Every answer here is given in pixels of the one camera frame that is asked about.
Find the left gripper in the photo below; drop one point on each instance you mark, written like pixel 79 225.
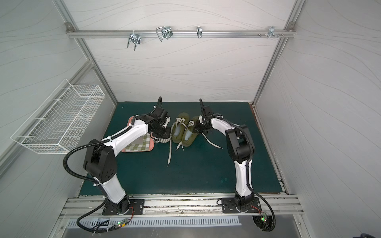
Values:
pixel 163 131

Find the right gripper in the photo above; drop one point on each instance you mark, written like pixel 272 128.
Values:
pixel 199 127

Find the olive shoe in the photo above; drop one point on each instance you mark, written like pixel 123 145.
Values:
pixel 191 125
pixel 182 118

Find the light blue insole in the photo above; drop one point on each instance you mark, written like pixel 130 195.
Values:
pixel 178 131
pixel 188 134

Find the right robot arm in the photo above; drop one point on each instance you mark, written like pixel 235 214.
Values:
pixel 240 148

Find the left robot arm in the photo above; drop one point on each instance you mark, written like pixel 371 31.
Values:
pixel 100 160

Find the ribbed ceramic cup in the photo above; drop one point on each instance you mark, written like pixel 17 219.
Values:
pixel 163 140

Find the green checkered cloth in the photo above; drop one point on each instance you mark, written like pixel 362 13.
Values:
pixel 138 145

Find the pink tray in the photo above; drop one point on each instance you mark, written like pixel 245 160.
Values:
pixel 148 145

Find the metal U-bolt clamp left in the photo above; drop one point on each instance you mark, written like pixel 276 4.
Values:
pixel 134 39

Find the aluminium crossbar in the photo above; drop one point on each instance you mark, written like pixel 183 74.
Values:
pixel 177 34

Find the metal hook clamp middle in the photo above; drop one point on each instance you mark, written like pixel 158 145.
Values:
pixel 164 32

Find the small metal clip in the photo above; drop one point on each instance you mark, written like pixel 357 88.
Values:
pixel 199 32

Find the white vent strip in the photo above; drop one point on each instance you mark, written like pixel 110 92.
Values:
pixel 152 222

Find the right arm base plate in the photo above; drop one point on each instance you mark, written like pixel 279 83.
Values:
pixel 229 206

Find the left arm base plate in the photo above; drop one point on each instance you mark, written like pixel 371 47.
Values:
pixel 125 207

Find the white wire basket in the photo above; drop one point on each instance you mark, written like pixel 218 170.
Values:
pixel 58 124

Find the metal bracket right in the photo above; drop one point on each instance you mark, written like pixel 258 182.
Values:
pixel 271 33

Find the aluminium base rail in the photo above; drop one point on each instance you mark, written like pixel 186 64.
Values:
pixel 197 204

